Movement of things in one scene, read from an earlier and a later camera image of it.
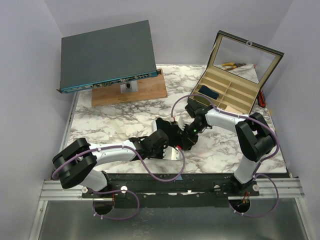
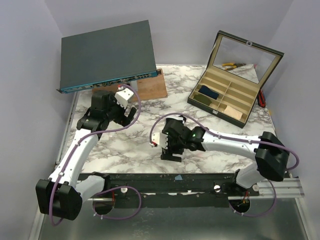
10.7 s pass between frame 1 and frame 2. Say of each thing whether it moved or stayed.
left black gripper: moved
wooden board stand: stayed
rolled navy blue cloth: stayed
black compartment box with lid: stayed
